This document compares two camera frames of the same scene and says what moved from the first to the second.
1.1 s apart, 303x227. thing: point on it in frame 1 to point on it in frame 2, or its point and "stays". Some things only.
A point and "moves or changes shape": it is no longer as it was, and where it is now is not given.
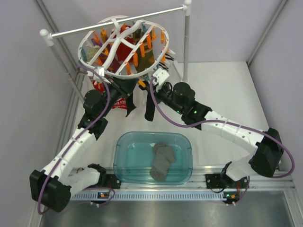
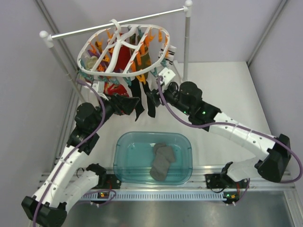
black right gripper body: x=165 y=94 stays
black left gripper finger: x=126 y=85 to x=126 y=104
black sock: x=130 y=105 moves or changes shape
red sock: x=124 y=51 to x=122 y=58
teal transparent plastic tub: x=133 y=157 stays
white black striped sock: x=168 y=56 to x=169 y=56
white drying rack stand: x=46 y=36 stays
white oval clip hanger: x=120 y=47 moves or changes shape
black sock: x=150 y=110 moves or changes shape
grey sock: x=164 y=156 stays
